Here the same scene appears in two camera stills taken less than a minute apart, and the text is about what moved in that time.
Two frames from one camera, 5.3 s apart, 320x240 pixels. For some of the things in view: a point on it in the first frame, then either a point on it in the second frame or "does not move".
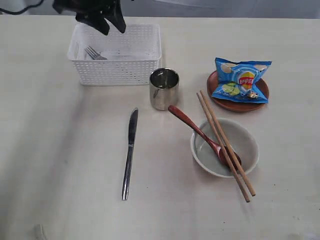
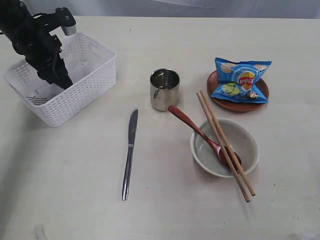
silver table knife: (133, 129) does not move
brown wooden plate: (237, 105) does not move
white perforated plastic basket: (130, 58) -> (91, 67)
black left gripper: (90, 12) -> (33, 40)
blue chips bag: (237, 81) does not move
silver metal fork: (94, 55) -> (38, 101)
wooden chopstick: (250, 188) does not move
